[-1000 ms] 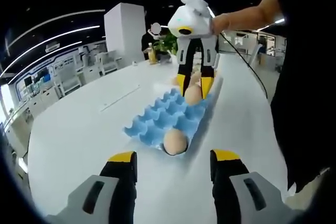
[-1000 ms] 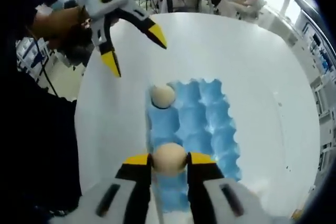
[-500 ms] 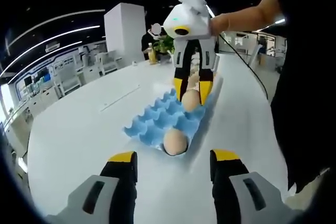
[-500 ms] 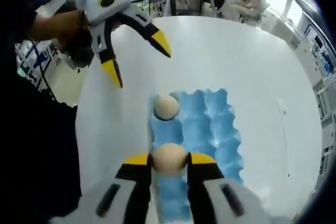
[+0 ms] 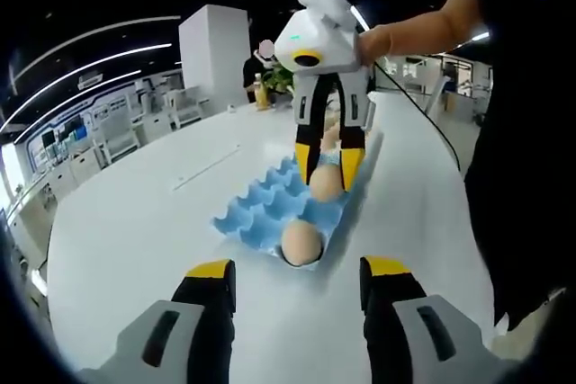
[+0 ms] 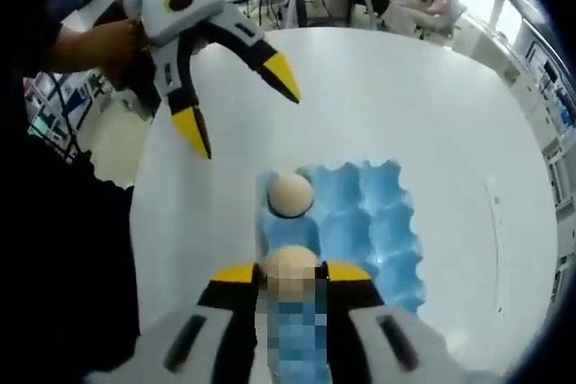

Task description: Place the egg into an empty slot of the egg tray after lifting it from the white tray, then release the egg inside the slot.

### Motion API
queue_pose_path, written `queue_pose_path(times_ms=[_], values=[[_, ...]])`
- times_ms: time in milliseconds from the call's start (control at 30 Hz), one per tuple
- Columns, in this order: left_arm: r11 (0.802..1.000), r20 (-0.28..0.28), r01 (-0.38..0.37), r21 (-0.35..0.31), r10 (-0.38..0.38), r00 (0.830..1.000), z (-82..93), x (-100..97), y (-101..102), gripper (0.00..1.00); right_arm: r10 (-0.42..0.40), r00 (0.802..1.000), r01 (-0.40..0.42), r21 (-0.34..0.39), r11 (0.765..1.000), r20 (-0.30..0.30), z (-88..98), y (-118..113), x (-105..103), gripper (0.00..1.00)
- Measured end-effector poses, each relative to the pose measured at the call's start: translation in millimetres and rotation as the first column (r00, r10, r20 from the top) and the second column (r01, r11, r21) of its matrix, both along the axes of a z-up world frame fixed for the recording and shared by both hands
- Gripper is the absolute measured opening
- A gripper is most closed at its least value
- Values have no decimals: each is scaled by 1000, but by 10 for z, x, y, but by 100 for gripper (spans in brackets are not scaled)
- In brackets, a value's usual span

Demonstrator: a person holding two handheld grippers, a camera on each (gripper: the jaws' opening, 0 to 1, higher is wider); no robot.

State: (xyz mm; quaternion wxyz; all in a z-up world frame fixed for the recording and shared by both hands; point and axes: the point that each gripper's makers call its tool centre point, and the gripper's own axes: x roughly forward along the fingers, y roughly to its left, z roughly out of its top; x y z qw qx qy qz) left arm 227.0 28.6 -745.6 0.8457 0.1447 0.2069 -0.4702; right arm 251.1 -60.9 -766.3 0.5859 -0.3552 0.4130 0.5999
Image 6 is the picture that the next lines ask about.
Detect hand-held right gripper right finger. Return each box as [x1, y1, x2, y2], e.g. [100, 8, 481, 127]
[324, 259, 500, 384]

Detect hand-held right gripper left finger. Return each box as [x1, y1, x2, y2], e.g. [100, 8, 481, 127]
[85, 261, 261, 384]

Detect single brown egg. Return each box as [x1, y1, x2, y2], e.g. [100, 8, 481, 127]
[262, 244, 323, 280]
[267, 171, 314, 219]

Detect blue egg tray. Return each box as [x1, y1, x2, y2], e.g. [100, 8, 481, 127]
[255, 158, 427, 317]

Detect person's left hand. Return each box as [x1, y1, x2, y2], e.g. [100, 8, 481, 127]
[94, 18, 153, 74]

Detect person's dark clothed body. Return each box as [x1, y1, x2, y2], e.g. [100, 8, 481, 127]
[0, 0, 140, 384]

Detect white lab cabinet row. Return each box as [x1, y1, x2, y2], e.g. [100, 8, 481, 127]
[494, 19, 576, 246]

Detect white table cable flap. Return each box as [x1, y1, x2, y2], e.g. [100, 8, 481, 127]
[484, 181, 508, 316]

